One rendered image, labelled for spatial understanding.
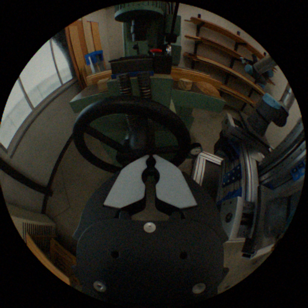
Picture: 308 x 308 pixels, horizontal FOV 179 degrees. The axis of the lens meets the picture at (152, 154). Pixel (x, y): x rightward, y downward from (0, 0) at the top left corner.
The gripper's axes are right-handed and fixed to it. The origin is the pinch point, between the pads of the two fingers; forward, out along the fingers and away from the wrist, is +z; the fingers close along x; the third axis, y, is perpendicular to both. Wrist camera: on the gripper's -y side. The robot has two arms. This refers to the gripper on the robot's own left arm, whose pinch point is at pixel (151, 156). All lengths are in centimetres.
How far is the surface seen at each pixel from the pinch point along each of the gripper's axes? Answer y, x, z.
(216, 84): -21.2, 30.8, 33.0
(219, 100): -11.2, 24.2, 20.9
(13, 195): 42, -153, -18
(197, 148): 10.2, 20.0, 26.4
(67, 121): -1, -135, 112
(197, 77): -21.9, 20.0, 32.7
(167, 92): -9.3, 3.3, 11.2
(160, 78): -12.2, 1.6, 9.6
